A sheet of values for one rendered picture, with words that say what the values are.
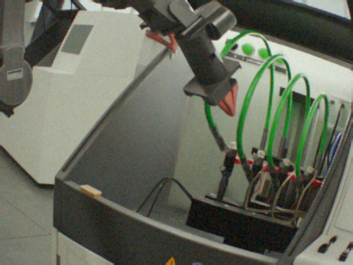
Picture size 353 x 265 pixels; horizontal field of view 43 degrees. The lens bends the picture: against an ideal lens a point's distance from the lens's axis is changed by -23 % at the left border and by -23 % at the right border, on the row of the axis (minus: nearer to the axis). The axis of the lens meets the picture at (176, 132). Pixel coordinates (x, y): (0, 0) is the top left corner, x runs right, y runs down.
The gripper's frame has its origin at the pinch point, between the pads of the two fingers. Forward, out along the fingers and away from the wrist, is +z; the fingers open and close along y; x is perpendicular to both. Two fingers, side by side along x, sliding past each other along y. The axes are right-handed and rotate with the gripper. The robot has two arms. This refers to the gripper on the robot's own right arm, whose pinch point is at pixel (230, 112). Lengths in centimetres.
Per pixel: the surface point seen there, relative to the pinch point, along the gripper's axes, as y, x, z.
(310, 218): -1.4, -17.0, 25.7
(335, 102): 44, 4, 37
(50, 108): 51, 283, 127
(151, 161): 5, 52, 40
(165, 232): -20.2, 10.5, 20.0
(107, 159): -9, 47, 24
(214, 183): 13, 41, 54
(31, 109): 43, 318, 129
